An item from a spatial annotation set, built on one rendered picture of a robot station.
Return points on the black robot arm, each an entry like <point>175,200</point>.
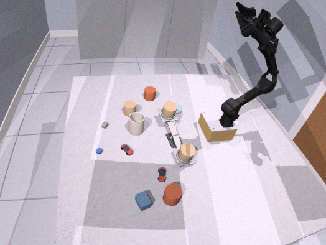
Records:
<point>231,107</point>

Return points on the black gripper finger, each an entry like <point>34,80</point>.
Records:
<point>243,22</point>
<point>243,10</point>

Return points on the blue block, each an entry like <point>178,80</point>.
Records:
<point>143,201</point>

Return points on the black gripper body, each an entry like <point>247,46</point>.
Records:
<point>254,30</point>

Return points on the grey pebble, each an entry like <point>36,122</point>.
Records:
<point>104,125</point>

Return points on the red toy car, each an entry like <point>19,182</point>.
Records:
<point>161,177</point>
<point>127,149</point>

